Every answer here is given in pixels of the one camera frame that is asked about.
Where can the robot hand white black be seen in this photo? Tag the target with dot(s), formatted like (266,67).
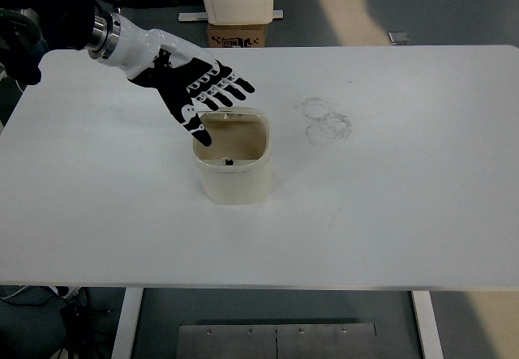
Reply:
(170,75)

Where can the cream trash bin lid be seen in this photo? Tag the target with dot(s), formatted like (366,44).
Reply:
(239,112)

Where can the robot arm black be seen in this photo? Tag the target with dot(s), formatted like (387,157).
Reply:
(52,6)

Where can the cream trash bin body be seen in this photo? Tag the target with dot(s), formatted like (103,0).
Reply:
(235,180)

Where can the white flat stand foot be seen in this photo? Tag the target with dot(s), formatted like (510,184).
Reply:
(194,16)

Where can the brown cardboard box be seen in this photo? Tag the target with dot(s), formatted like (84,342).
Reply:
(237,37)

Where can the grey floor socket plate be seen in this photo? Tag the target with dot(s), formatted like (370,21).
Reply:
(399,37)

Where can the white table leg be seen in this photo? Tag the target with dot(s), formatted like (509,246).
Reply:
(126,322)
(427,326)

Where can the grey metal plate with screws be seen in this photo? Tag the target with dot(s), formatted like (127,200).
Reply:
(275,343)

